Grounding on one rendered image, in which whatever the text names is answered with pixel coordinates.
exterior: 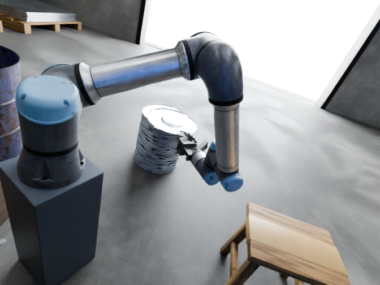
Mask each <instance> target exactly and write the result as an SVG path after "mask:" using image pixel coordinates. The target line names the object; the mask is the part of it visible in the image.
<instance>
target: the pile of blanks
mask: <svg viewBox="0 0 380 285"><path fill-rule="evenodd" d="M141 115H142V116H141V119H140V126H139V132H138V135H137V141H136V147H135V153H134V160H135V162H136V164H137V165H138V166H139V167H140V168H141V169H143V170H145V171H147V172H148V171H150V172H151V173H154V174H166V173H169V172H171V171H173V170H174V169H175V168H176V165H177V164H178V160H179V158H180V155H179V153H178V152H177V151H176V147H177V145H178V142H176V141H175V139H177V138H179V137H180V136H178V135H172V134H169V133H166V132H163V131H160V130H158V129H157V128H155V127H154V126H152V125H151V124H150V123H149V121H148V120H147V119H146V118H145V117H144V115H143V111H142V113H141Z"/></svg>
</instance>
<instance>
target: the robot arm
mask: <svg viewBox="0 0 380 285"><path fill-rule="evenodd" d="M178 78H183V79H184V80H186V81H192V80H196V79H202V80H203V82H204V84H205V87H206V90H207V93H208V101H209V103H210V104H212V105H213V119H214V133H215V139H214V140H213V141H212V142H211V144H210V146H209V149H208V151H207V154H205V153H204V152H203V151H204V150H206V148H207V147H208V143H209V142H208V141H206V140H204V141H203V142H202V143H201V144H200V145H198V146H197V141H196V139H195V137H194V136H193V135H192V134H191V133H189V132H186V131H180V132H179V133H177V135H178V136H180V137H179V138H177V139H175V141H176V142H178V145H177V147H176V151H177V152H178V153H179V155H180V156H186V161H191V163H192V164H193V166H194V167H195V169H196V170H197V171H198V173H199V174H200V175H201V177H202V179H203V180H204V181H205V182H206V184H207V185H216V184H217V183H219V182H220V183H221V185H222V186H223V188H224V190H225V191H227V192H235V191H237V190H238V189H240V188H241V187H242V186H243V183H244V181H243V178H242V176H241V175H240V173H239V123H240V103H241V102H242V100H243V99H244V76H243V66H242V62H241V59H240V55H239V53H238V51H237V50H236V48H235V47H234V46H233V45H231V44H230V43H229V42H227V41H225V40H223V39H221V38H220V37H219V36H217V35H216V34H214V33H212V32H207V31H201V32H197V33H194V34H193V35H192V36H190V37H189V38H186V39H183V40H179V41H178V43H177V44H176V46H175V47H173V48H170V49H165V50H161V51H156V52H153V53H148V54H143V55H139V56H135V57H131V58H126V59H121V60H118V61H113V62H109V63H104V64H99V65H96V66H92V67H90V66H88V65H86V64H85V63H77V64H68V63H58V64H54V65H52V66H50V67H48V68H47V69H45V70H44V71H43V73H42V74H41V75H40V76H35V77H34V78H33V77H29V78H27V79H25V80H23V81H22V82H21V83H20V84H19V85H18V87H17V89H16V98H15V104H16V108H17V110H18V115H19V123H20V130H21V138H22V142H23V148H22V150H21V153H20V157H19V160H18V162H17V171H18V177H19V179H20V180H21V181H22V182H23V183H25V184H26V185H28V186H31V187H34V188H39V189H54V188H60V187H64V186H67V185H69V184H72V183H73V182H75V181H77V180H78V179H79V178H80V177H81V176H82V174H83V173H84V170H85V158H84V156H83V153H82V151H81V149H80V146H79V120H80V114H81V111H82V108H84V107H88V106H92V105H96V104H98V103H99V101H100V99H101V98H102V97H105V96H110V95H113V94H117V93H121V92H126V91H129V90H133V89H137V88H142V87H146V86H150V85H154V84H158V83H162V82H165V81H170V80H174V79H178Z"/></svg>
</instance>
